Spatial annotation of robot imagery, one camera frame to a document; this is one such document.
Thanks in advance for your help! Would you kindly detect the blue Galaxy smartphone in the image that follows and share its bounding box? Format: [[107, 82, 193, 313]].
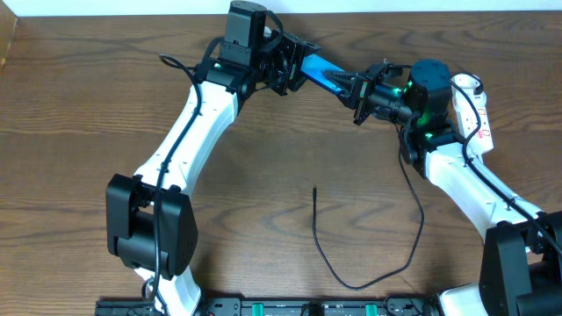
[[300, 54, 343, 95]]

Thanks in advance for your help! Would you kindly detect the black charging cable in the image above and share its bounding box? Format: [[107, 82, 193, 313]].
[[311, 122, 426, 291]]

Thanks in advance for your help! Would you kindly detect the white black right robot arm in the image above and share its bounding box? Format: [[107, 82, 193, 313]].
[[310, 60, 561, 315]]

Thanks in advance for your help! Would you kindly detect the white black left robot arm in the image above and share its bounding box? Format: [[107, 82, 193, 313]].
[[105, 1, 320, 315]]

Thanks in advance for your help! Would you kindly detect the white USB charger adapter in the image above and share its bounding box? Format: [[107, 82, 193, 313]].
[[451, 74, 487, 111]]

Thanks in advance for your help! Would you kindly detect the white power strip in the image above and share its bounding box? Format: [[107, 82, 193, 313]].
[[453, 73, 494, 159]]

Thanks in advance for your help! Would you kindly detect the brown cardboard panel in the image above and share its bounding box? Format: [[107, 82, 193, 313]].
[[0, 0, 18, 68]]

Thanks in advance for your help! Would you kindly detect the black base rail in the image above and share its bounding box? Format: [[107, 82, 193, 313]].
[[94, 296, 440, 316]]

